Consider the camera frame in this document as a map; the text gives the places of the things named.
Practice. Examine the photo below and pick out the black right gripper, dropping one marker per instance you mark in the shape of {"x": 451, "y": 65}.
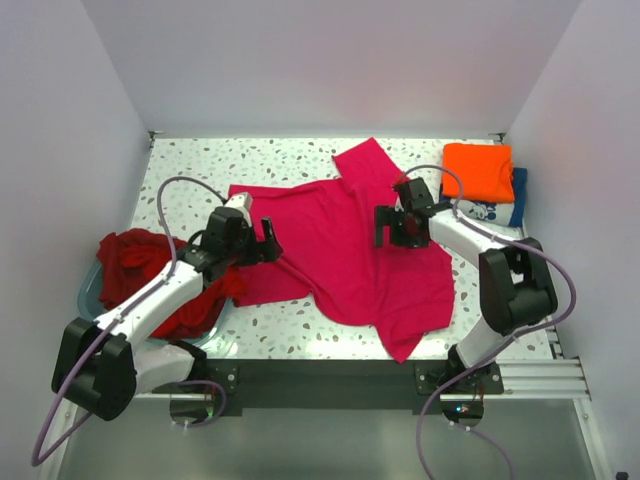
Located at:
{"x": 385, "y": 215}

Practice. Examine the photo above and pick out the blue grey cartoon t shirt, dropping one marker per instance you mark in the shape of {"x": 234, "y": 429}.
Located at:
{"x": 503, "y": 214}

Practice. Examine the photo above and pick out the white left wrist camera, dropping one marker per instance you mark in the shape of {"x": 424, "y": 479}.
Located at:
{"x": 241, "y": 202}

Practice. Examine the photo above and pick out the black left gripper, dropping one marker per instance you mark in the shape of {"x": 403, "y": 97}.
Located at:
{"x": 262, "y": 251}

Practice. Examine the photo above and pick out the orange folded t shirt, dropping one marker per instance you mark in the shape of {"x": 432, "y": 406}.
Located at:
{"x": 485, "y": 171}

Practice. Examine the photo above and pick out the pink t shirt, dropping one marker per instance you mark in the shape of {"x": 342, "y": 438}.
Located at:
{"x": 326, "y": 230}

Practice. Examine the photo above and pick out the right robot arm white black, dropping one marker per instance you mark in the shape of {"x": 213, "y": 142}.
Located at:
{"x": 515, "y": 285}

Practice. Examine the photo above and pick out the teal plastic basket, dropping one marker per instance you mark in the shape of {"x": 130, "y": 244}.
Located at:
{"x": 217, "y": 339}

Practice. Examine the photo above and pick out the red t shirt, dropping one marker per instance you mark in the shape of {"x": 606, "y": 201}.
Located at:
{"x": 133, "y": 258}

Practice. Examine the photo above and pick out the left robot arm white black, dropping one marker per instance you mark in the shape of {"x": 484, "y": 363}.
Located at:
{"x": 101, "y": 365}

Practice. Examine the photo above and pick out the black metal base frame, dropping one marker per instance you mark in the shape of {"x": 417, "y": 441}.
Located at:
{"x": 325, "y": 384}

